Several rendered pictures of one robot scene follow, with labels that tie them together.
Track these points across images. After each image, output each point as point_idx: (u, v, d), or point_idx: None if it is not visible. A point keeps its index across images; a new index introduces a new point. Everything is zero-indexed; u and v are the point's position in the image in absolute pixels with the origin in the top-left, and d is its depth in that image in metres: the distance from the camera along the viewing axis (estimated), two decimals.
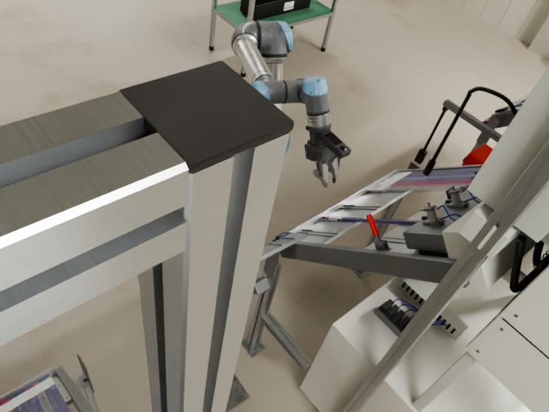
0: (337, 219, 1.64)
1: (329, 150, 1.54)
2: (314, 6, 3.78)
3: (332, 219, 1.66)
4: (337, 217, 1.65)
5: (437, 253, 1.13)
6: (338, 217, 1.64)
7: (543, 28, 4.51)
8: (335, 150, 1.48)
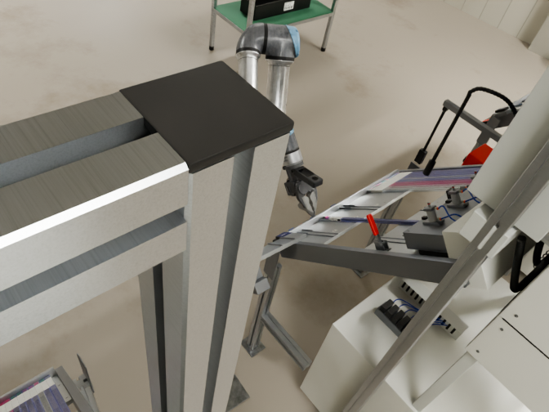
0: (337, 219, 1.64)
1: (305, 184, 1.72)
2: (314, 6, 3.78)
3: (332, 219, 1.66)
4: (337, 217, 1.65)
5: (437, 253, 1.13)
6: (338, 217, 1.64)
7: (543, 28, 4.51)
8: (308, 181, 1.66)
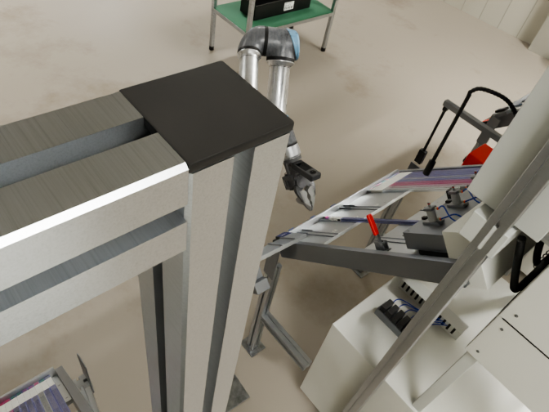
0: (337, 219, 1.64)
1: (303, 177, 1.71)
2: (314, 6, 3.78)
3: (332, 219, 1.66)
4: (337, 217, 1.65)
5: (437, 253, 1.13)
6: (338, 217, 1.64)
7: (543, 28, 4.51)
8: (305, 174, 1.65)
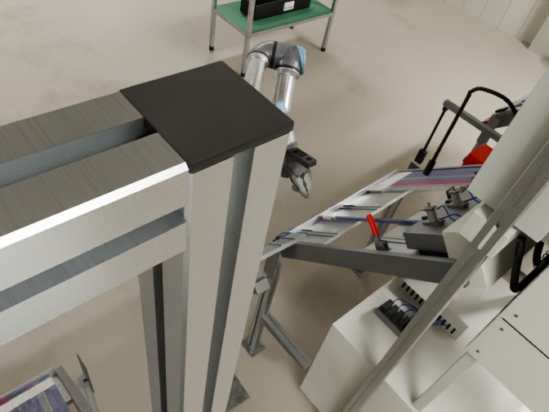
0: (331, 217, 1.67)
1: (299, 165, 1.70)
2: (314, 6, 3.78)
3: (326, 217, 1.69)
4: (331, 216, 1.68)
5: (437, 253, 1.13)
6: (332, 217, 1.67)
7: (543, 28, 4.51)
8: (301, 161, 1.64)
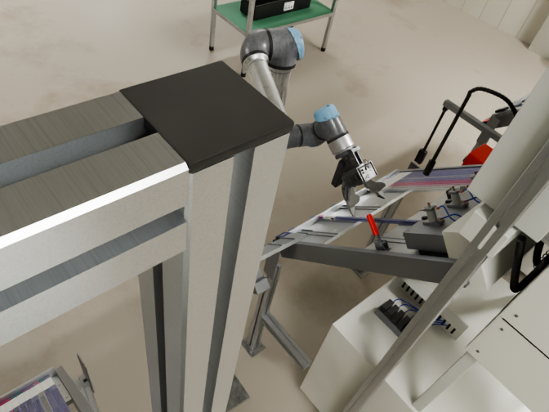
0: (331, 217, 1.67)
1: None
2: (314, 6, 3.78)
3: (326, 217, 1.69)
4: (331, 216, 1.68)
5: (437, 253, 1.13)
6: (332, 217, 1.67)
7: (543, 28, 4.51)
8: None
